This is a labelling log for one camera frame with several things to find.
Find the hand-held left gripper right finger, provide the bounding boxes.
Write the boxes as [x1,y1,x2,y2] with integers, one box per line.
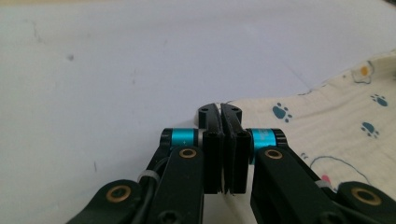
[219,104,287,194]

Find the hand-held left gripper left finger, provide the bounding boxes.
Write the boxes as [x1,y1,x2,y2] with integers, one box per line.
[161,103,225,194]

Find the white grid mat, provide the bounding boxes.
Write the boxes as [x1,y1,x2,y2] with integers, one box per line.
[0,0,396,224]

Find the cream paw-print cloth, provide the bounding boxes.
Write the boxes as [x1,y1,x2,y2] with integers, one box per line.
[226,49,396,200]

